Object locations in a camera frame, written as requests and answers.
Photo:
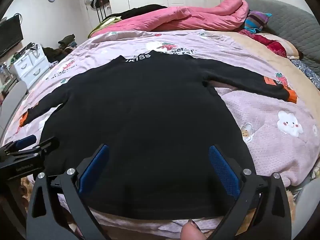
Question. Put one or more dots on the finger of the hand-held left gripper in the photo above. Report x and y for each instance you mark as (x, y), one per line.
(47, 145)
(25, 141)

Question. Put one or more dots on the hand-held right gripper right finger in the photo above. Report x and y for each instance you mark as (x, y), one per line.
(223, 171)

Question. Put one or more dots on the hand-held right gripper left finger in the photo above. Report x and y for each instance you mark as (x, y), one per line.
(93, 170)

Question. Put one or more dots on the black sweater with orange cuffs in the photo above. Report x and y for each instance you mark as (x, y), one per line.
(150, 105)

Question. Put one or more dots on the pile of dark clothes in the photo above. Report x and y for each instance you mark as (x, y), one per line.
(66, 40)

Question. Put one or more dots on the person's right hand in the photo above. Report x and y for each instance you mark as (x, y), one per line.
(193, 232)

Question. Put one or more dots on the white drawer unit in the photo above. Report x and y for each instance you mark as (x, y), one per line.
(32, 70)

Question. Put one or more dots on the pink strawberry printed blanket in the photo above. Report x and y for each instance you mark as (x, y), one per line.
(262, 105)

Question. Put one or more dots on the black flat screen monitor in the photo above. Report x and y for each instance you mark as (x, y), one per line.
(10, 35)

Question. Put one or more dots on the blue patterned sheet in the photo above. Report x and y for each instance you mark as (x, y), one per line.
(310, 72)

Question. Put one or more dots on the red fleece blanket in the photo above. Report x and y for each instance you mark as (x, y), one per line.
(272, 46)

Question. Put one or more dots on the green cloth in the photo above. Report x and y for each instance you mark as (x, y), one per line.
(105, 23)

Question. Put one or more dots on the striped colourful pillow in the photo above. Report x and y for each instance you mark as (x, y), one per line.
(256, 20)

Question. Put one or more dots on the pink duvet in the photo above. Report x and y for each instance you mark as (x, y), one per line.
(187, 15)

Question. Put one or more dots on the black cloth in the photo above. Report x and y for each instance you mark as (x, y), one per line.
(140, 11)

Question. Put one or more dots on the grey quilted headboard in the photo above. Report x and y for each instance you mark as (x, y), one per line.
(287, 17)

